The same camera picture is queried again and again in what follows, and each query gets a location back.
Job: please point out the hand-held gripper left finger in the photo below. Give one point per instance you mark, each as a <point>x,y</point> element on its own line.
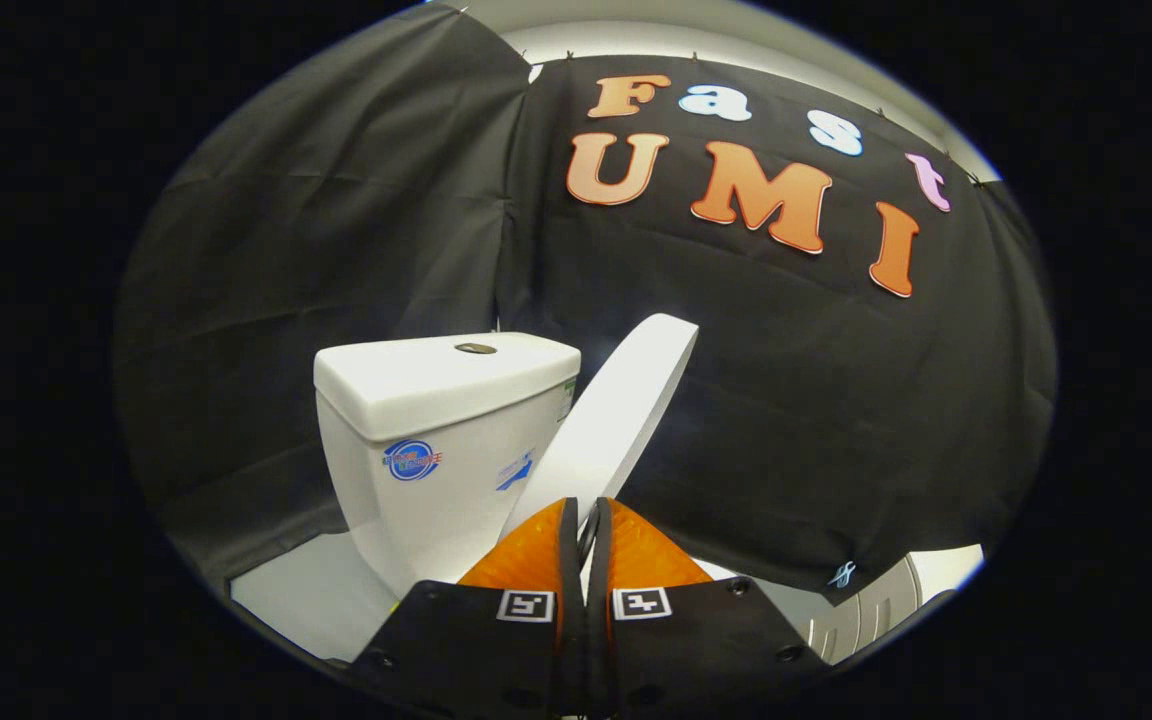
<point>476,640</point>

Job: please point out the black backdrop cloth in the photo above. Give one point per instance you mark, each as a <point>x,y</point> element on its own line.
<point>786,400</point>

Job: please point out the white panelled cabinet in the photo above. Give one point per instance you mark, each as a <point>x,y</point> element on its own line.
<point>876,610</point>

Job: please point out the white toilet tank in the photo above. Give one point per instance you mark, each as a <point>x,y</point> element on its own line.
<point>426,400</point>

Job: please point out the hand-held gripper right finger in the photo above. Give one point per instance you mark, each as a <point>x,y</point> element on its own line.
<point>696,640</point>

